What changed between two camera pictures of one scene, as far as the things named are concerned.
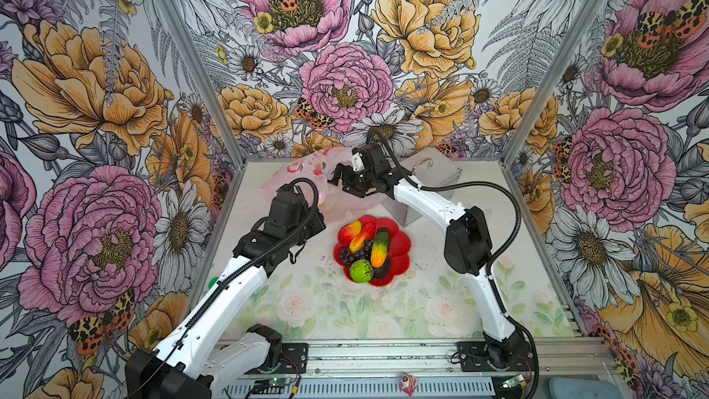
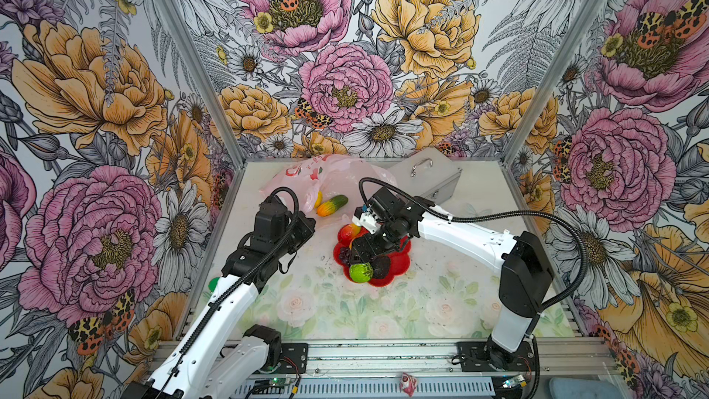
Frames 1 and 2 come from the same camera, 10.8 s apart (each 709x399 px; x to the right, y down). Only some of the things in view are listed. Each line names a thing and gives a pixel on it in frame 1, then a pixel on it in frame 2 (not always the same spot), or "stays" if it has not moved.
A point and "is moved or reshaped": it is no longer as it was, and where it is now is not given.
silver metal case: x=430 y=167 stays
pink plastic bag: x=336 y=203 stays
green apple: x=361 y=271 stays
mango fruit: x=379 y=247 is moved or reshaped
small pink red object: x=408 y=383 stays
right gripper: x=348 y=171 → x=357 y=244
